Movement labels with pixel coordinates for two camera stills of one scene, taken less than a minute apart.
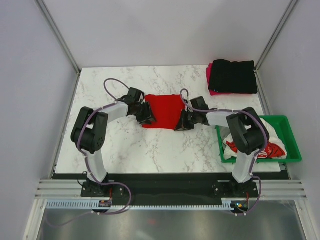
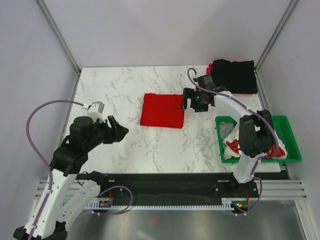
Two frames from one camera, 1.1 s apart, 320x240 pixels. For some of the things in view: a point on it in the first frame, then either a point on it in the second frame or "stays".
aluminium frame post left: (58, 35) stays
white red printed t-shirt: (274, 149) stays
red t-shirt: (166, 109) stays
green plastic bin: (288, 137) stays
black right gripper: (183, 125) -> (188, 93)
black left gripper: (147, 115) -> (115, 133)
